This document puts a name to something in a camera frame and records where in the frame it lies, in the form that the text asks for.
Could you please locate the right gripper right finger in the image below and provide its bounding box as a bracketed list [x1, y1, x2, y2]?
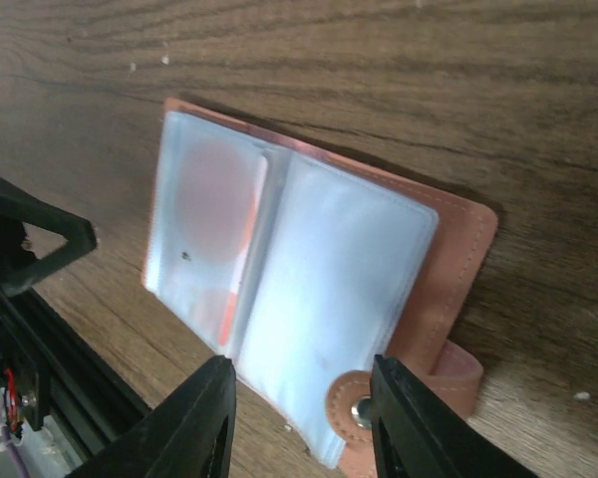
[371, 355, 535, 478]

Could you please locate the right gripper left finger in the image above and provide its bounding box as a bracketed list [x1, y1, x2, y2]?
[70, 356, 236, 477]

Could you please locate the black aluminium frame rail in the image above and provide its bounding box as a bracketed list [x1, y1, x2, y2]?
[0, 290, 150, 461]

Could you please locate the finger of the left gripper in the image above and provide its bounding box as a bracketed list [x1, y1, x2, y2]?
[0, 177, 97, 297]

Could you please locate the red white card in holder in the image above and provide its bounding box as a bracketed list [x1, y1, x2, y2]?
[174, 139, 268, 348]

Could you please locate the pink card holder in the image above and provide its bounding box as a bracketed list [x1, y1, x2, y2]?
[144, 99, 498, 477]

